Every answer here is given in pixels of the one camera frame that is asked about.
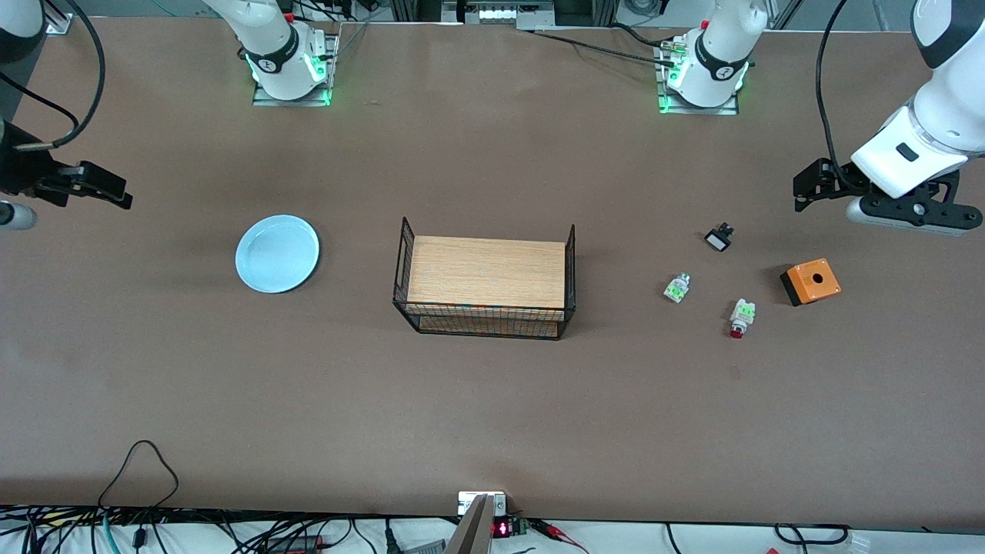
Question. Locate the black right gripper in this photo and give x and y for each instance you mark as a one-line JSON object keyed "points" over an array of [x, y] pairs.
{"points": [[17, 171]]}

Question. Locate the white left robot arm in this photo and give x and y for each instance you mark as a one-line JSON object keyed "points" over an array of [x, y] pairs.
{"points": [[719, 61]]}

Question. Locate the orange button enclosure box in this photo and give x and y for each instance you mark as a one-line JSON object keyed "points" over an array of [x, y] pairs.
{"points": [[812, 280]]}

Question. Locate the red push button switch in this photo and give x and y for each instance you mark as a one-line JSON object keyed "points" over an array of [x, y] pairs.
{"points": [[742, 314]]}

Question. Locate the red digit display board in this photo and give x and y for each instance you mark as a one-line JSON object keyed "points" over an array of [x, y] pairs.
{"points": [[502, 528]]}

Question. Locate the red probe lead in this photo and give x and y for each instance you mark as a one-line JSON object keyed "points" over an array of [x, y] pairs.
{"points": [[550, 528]]}

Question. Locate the aluminium frame profile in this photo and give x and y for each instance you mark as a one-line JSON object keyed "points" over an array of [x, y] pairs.
{"points": [[454, 9]]}

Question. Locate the silver camera bracket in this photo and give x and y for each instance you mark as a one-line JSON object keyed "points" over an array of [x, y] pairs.
{"points": [[467, 502]]}

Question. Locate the green push button switch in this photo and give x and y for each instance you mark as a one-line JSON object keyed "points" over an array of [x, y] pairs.
{"points": [[676, 288]]}

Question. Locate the light blue plate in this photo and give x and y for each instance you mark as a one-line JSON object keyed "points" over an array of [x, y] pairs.
{"points": [[277, 254]]}

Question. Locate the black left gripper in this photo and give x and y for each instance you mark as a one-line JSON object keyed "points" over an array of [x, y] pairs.
{"points": [[836, 180]]}

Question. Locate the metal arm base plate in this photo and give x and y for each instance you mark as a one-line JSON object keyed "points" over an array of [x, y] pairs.
{"points": [[696, 110], [265, 98]]}

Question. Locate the black push button white face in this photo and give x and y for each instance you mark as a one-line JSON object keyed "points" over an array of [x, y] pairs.
{"points": [[718, 239]]}

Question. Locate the black power adapter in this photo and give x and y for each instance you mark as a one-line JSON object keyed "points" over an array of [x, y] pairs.
{"points": [[296, 545]]}

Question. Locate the grey camera support beam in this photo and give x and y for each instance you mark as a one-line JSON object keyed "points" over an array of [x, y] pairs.
{"points": [[473, 535]]}

